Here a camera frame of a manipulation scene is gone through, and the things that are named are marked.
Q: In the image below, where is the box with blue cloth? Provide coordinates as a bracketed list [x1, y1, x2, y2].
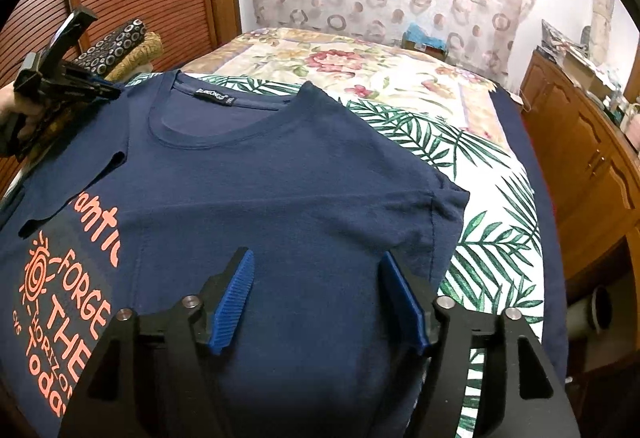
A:
[402, 22, 448, 58]

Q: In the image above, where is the floral blanket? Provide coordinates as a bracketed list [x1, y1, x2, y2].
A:
[182, 26, 501, 149]

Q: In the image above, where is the navy blue bedsheet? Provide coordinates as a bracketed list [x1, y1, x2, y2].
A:
[492, 90, 571, 384]

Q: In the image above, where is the woven straw pillow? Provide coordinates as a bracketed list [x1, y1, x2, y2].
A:
[107, 32, 165, 81]

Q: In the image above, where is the open cardboard box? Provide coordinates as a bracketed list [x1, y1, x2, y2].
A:
[562, 52, 608, 83]

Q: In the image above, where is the navy printed t-shirt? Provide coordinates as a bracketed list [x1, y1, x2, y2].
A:
[0, 70, 471, 438]

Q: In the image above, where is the patterned bag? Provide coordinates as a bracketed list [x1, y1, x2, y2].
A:
[540, 19, 583, 56]

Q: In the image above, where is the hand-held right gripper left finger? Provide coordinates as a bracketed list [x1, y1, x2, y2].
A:
[57, 248, 256, 438]

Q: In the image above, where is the grey cylinder pipe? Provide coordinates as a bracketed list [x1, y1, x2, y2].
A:
[567, 285, 618, 344]

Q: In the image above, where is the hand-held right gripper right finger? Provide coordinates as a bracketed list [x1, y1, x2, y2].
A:
[378, 252, 581, 438]

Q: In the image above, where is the wooden sideboard cabinet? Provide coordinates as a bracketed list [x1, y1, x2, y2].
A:
[520, 48, 640, 299]

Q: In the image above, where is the tied beige curtain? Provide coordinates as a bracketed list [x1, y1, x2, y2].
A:
[590, 0, 616, 48]

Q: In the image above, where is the palm leaf print bedsheet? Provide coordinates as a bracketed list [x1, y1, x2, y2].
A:
[122, 70, 546, 438]

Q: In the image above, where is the person's left hand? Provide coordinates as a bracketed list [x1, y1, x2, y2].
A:
[0, 85, 43, 141]

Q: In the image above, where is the black circle-patterned pillow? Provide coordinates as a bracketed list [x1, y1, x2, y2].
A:
[72, 18, 148, 78]

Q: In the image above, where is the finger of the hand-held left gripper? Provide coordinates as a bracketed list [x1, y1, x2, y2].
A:
[59, 62, 113, 87]
[55, 80, 123, 106]

